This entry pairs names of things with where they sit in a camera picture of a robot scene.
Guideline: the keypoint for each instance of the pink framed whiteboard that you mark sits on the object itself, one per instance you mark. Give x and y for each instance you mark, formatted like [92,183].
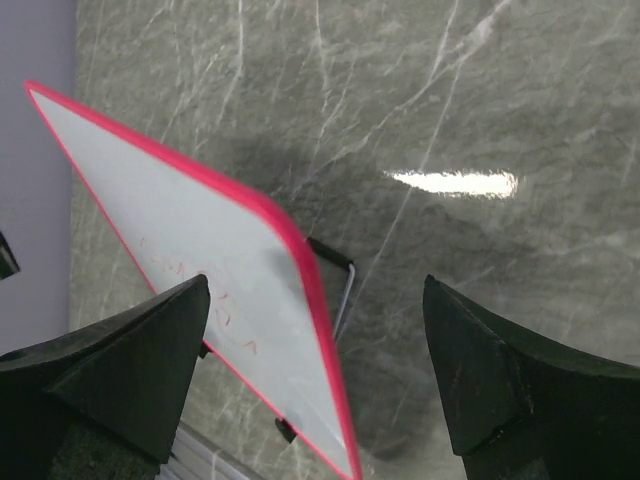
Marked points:
[268,319]

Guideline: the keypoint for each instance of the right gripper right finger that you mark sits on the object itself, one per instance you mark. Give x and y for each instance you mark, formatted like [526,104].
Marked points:
[519,405]

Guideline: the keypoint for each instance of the wire whiteboard stand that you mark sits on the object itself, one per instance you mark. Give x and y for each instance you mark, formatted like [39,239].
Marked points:
[338,274]

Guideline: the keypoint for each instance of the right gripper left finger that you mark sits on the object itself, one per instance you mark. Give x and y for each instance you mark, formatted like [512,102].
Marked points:
[104,401]

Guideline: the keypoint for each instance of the aluminium rail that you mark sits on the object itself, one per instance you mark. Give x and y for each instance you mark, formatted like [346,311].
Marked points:
[194,457]

